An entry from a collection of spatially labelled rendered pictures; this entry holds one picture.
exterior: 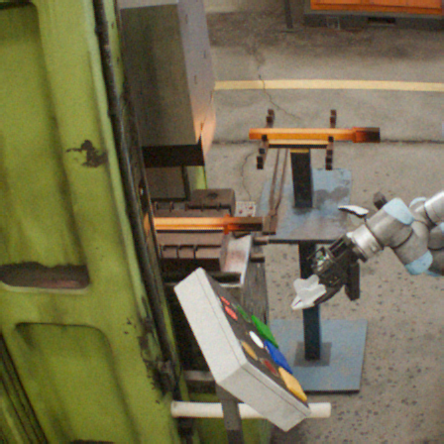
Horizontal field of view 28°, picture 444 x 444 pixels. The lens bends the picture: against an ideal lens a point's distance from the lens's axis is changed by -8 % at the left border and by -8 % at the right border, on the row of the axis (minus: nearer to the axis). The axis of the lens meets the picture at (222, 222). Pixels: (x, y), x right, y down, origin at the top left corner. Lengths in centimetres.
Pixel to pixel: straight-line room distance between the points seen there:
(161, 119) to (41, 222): 38
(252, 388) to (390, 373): 159
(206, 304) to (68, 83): 58
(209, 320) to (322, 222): 105
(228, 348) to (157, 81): 65
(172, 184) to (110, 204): 78
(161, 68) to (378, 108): 302
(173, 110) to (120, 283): 43
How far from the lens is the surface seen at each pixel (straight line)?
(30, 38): 202
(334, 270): 219
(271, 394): 204
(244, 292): 260
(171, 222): 267
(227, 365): 197
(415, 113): 509
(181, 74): 220
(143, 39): 218
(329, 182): 323
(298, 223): 305
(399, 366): 357
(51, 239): 230
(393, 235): 221
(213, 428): 305
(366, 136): 298
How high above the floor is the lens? 257
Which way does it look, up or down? 36 degrees down
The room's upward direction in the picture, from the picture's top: 8 degrees counter-clockwise
